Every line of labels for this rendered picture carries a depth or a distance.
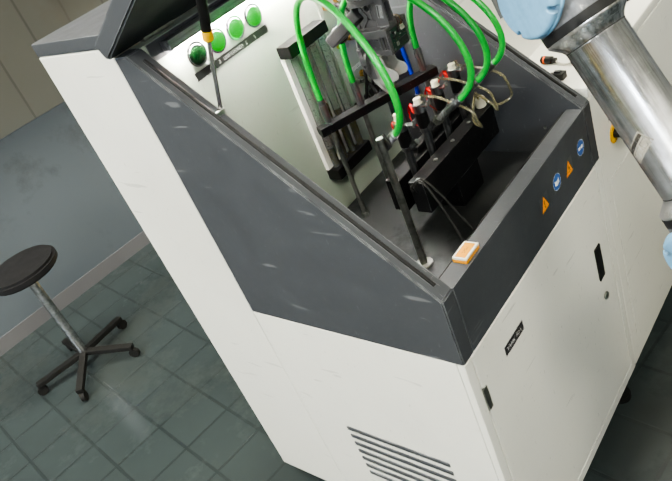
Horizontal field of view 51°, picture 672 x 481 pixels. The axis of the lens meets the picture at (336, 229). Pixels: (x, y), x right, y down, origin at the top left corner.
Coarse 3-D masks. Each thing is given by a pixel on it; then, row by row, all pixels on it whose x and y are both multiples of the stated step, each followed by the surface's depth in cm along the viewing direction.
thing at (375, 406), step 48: (288, 336) 164; (336, 336) 151; (336, 384) 165; (384, 384) 152; (432, 384) 140; (624, 384) 199; (336, 432) 183; (384, 432) 166; (432, 432) 153; (480, 432) 141; (384, 480) 184; (432, 480) 167; (480, 480) 154
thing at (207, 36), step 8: (200, 0) 112; (200, 8) 113; (200, 16) 114; (208, 16) 115; (200, 24) 116; (208, 24) 116; (208, 32) 117; (208, 40) 118; (208, 48) 120; (216, 80) 125; (216, 88) 126; (216, 96) 128; (216, 112) 130; (224, 112) 130
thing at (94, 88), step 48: (48, 48) 146; (96, 48) 135; (96, 96) 146; (96, 144) 160; (144, 144) 147; (144, 192) 161; (192, 240) 162; (192, 288) 179; (240, 336) 181; (240, 384) 202; (288, 384) 182; (288, 432) 204; (336, 480) 205
